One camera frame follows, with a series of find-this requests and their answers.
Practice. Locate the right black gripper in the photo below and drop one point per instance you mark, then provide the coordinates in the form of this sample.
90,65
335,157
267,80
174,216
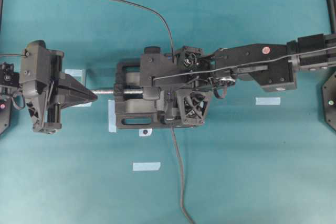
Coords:
193,59

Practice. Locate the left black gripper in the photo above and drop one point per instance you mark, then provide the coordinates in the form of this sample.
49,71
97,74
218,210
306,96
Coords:
44,113

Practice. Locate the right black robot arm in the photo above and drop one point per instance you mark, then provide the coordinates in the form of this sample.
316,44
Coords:
272,66

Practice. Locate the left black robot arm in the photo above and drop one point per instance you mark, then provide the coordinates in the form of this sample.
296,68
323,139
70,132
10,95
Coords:
11,89

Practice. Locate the black multi-port USB hub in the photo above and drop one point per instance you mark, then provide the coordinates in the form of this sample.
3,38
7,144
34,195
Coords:
169,86

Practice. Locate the black bench vise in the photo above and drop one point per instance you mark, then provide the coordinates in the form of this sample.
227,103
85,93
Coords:
132,111

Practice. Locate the blue tape under left gripper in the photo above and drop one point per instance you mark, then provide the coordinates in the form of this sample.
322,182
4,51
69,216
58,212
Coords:
88,104

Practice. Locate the white sticker with black dot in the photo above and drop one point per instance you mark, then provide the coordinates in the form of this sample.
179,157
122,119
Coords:
145,132

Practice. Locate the blue tape left of vise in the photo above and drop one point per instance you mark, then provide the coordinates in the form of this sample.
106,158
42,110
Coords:
112,128

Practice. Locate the blue tape lower centre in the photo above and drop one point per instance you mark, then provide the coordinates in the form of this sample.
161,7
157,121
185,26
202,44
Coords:
146,166

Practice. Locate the blue tape far right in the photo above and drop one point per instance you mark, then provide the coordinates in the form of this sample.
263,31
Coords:
265,101

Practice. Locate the blue tape near vise handle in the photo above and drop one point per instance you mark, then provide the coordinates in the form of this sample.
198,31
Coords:
74,72

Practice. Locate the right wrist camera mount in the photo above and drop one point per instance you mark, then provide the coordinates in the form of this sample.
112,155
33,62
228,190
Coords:
155,64

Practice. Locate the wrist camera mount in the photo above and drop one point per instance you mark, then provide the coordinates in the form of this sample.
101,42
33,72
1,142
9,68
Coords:
155,64
35,69

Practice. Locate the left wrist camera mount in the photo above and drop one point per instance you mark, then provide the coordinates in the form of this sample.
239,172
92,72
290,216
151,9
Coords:
35,69

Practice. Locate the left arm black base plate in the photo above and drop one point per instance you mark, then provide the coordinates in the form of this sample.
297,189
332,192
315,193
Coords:
5,114

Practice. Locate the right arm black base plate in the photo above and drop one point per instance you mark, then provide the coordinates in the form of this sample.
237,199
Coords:
328,95

